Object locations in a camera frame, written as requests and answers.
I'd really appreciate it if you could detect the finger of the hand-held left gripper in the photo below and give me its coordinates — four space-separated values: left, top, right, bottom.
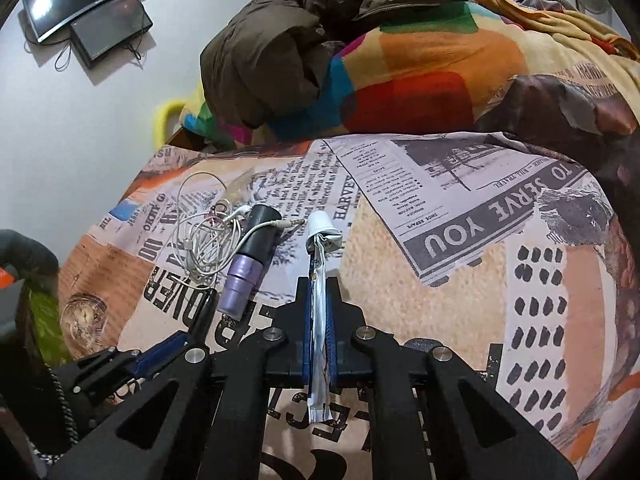
187 287 219 347
70 332 190 403

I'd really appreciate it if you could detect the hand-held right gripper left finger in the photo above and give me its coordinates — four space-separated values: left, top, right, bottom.
47 276 321 480

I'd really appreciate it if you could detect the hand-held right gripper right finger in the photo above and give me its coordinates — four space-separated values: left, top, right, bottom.
324 276 578 480

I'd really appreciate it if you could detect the squeezed white toothpaste tube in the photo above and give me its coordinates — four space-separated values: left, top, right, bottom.
304 211 346 423

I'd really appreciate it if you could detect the purple and black tube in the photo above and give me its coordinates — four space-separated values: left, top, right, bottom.
216 204 283 318

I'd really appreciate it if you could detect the white earphone cable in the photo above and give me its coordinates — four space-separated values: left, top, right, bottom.
177 172 306 291

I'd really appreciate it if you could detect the green leaf pattern box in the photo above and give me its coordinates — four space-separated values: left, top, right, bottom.
25 280 76 366

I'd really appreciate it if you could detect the newspaper print duvet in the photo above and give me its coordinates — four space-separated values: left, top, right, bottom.
57 74 640 480

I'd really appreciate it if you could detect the dark grey bag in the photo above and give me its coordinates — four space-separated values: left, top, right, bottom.
0 229 60 291

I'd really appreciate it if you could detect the yellow foam tube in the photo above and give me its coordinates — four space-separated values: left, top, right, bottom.
152 100 186 153

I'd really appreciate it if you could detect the olive green jacket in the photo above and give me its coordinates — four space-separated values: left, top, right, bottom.
200 0 471 128

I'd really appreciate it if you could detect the colourful checkered blanket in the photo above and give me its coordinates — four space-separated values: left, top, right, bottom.
180 2 531 151

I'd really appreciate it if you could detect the tan yellow blanket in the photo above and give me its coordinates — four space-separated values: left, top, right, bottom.
462 0 640 91

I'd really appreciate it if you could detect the small black wall monitor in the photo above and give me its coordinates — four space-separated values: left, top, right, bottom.
69 0 154 70

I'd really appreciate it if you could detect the black wall television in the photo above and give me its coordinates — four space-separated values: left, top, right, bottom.
21 0 156 45

